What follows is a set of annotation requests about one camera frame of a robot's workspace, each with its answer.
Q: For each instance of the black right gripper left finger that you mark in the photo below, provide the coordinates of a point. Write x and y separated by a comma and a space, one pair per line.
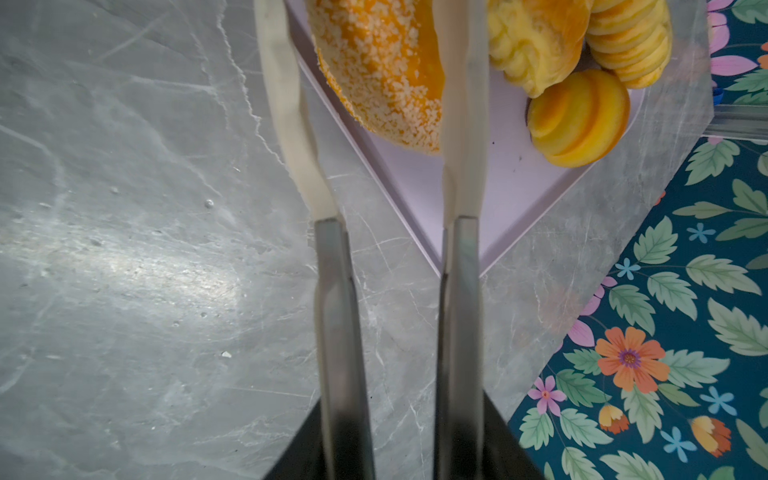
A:
304, 458

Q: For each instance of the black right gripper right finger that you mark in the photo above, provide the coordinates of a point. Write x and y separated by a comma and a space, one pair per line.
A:
503, 458

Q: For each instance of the steel tongs with beige tips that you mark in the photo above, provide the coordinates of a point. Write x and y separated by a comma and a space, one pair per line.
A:
347, 438

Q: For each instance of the sesame coated bread roll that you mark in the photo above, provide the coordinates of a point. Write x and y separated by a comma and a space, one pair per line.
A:
381, 58

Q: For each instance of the golden glazed bread loaf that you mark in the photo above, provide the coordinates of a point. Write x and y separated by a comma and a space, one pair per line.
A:
536, 43

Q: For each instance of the long ridged baguette bread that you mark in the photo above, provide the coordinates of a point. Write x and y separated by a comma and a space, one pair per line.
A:
633, 39

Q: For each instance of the small yellow striped bun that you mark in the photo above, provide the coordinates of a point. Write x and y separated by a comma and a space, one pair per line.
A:
580, 120

